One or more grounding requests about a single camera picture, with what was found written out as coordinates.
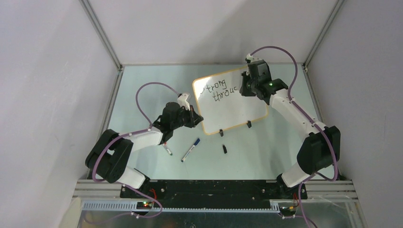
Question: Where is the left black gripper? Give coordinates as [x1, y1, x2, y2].
[171, 104, 203, 130]

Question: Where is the yellow framed whiteboard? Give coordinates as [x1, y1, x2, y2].
[192, 66, 269, 135]

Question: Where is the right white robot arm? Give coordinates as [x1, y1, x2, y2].
[240, 58, 341, 199]

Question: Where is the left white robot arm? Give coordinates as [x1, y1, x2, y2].
[85, 102, 204, 198]

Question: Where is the blue capped marker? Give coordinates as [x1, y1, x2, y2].
[181, 138, 200, 162]

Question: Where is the green capped marker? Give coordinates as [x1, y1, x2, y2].
[163, 143, 173, 156]

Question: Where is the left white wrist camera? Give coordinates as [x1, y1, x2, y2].
[177, 93, 191, 111]

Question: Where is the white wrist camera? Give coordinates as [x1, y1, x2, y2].
[177, 93, 191, 111]
[245, 54, 261, 64]

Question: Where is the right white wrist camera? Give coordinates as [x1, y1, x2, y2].
[245, 54, 261, 64]

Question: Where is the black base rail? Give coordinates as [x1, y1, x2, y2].
[139, 180, 307, 209]

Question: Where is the right aluminium frame post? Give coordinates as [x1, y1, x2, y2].
[303, 0, 346, 67]

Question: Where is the aluminium frame post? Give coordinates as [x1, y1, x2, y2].
[303, 0, 346, 67]
[79, 0, 122, 71]

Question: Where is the left aluminium frame post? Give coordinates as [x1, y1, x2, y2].
[79, 0, 122, 71]

